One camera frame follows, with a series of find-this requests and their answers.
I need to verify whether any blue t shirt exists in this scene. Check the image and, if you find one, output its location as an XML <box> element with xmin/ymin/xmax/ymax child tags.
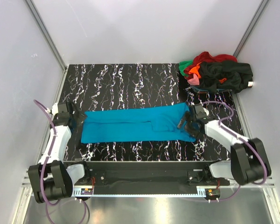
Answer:
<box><xmin>81</xmin><ymin>103</ymin><xmax>196</xmax><ymax>144</ymax></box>

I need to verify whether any black mesh t shirt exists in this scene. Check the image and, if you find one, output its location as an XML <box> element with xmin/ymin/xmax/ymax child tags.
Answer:
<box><xmin>198</xmin><ymin>60</ymin><xmax>253</xmax><ymax>93</ymax></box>

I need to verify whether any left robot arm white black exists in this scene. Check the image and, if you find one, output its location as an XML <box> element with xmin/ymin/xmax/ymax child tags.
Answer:
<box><xmin>28</xmin><ymin>100</ymin><xmax>91</xmax><ymax>205</ymax></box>

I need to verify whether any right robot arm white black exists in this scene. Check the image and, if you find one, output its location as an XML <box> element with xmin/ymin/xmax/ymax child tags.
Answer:
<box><xmin>177</xmin><ymin>104</ymin><xmax>272</xmax><ymax>185</ymax></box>

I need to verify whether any pink t shirt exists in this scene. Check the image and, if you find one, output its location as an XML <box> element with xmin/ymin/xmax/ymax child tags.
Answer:
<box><xmin>188</xmin><ymin>74</ymin><xmax>200</xmax><ymax>86</ymax></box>

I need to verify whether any orange t shirt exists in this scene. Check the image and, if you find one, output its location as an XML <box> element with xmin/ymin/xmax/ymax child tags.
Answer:
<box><xmin>189</xmin><ymin>65</ymin><xmax>201</xmax><ymax>79</ymax></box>

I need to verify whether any green t shirt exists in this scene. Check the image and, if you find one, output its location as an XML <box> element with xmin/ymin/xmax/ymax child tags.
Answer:
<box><xmin>179</xmin><ymin>60</ymin><xmax>193</xmax><ymax>77</ymax></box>

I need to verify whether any red t shirt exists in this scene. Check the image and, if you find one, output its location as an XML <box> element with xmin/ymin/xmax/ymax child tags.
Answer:
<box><xmin>182</xmin><ymin>51</ymin><xmax>237</xmax><ymax>80</ymax></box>

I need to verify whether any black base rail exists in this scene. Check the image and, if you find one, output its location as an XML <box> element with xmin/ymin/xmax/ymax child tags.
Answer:
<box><xmin>63</xmin><ymin>161</ymin><xmax>231</xmax><ymax>196</ymax></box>

